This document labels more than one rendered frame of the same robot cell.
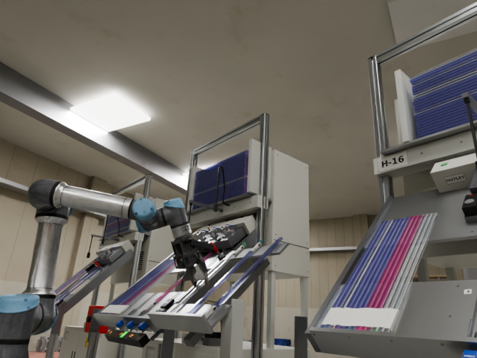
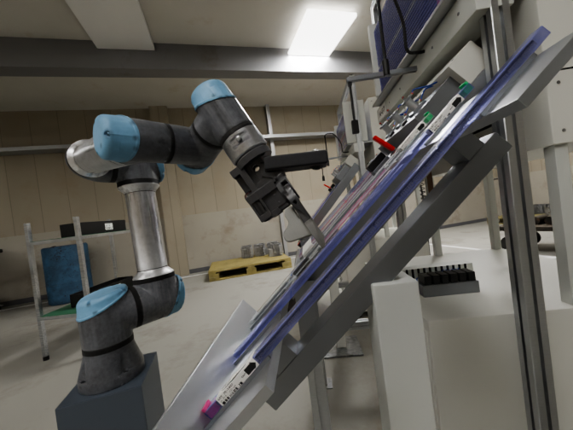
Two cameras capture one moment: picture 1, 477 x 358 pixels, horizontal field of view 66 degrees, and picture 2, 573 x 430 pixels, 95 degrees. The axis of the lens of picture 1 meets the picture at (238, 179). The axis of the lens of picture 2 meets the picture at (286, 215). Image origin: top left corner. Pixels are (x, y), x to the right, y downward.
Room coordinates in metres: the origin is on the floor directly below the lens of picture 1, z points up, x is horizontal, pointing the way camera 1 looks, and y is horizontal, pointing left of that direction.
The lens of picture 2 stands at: (1.11, -0.18, 0.93)
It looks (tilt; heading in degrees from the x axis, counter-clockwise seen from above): 1 degrees down; 44
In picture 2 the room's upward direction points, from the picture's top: 7 degrees counter-clockwise
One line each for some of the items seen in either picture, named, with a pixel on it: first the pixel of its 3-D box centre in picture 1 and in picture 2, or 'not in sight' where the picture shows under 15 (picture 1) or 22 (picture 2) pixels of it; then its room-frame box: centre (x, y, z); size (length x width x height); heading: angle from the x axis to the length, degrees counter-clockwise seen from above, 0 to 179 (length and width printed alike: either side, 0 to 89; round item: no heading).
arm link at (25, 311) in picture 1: (16, 315); (107, 313); (1.26, 0.68, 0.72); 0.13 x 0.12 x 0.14; 2
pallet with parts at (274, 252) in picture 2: not in sight; (248, 258); (3.90, 3.59, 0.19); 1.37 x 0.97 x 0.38; 150
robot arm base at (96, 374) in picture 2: (4, 355); (111, 357); (1.26, 0.68, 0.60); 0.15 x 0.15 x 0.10
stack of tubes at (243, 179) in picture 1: (226, 184); (416, 17); (2.13, 0.08, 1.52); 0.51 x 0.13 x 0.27; 40
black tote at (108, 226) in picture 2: not in sight; (96, 228); (1.65, 2.87, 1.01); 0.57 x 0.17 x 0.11; 40
